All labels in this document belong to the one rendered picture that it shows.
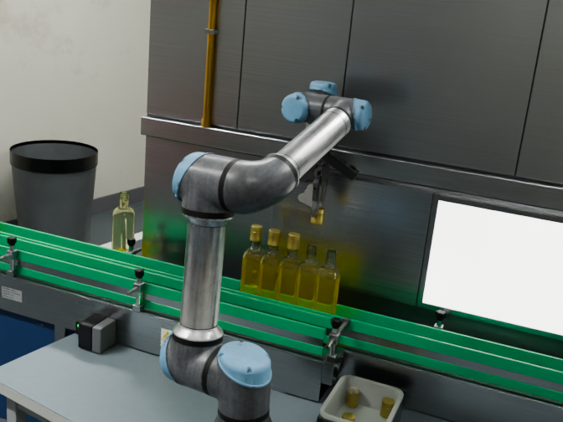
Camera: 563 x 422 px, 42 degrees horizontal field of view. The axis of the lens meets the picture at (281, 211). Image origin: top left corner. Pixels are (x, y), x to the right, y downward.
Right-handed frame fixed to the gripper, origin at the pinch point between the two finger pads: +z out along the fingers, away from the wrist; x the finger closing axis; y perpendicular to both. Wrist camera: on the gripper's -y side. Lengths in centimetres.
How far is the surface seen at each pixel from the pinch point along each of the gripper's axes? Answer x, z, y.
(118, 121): -304, 54, 245
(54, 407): 49, 49, 51
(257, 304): 5.8, 29.1, 13.5
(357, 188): -11.5, -5.0, -7.8
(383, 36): -15, -48, -9
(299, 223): -12.3, 9.0, 8.6
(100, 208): -285, 120, 248
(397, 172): -11.8, -11.7, -18.5
